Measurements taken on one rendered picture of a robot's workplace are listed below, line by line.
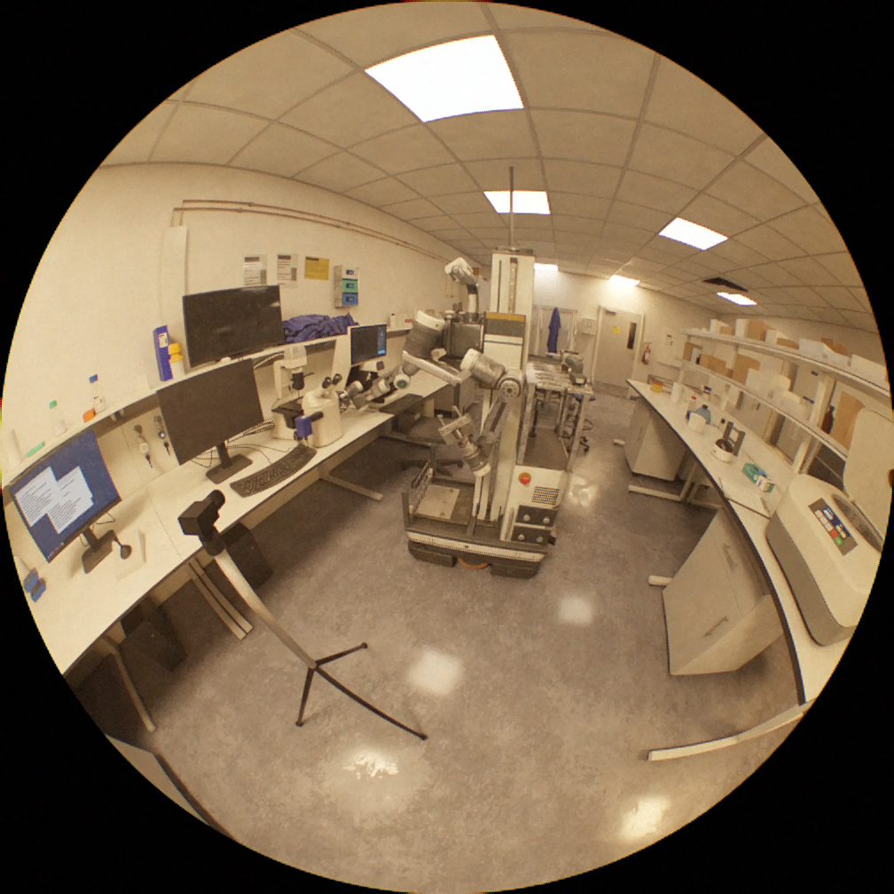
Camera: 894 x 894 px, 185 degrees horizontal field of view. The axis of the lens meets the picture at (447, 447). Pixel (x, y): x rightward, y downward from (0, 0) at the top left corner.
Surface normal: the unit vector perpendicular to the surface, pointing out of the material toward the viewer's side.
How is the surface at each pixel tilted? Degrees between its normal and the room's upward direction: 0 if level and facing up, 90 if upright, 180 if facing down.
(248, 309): 86
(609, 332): 90
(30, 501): 86
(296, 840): 0
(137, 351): 90
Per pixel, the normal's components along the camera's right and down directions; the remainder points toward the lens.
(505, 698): 0.04, -0.89
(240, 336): 0.92, 0.14
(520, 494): -0.23, 0.44
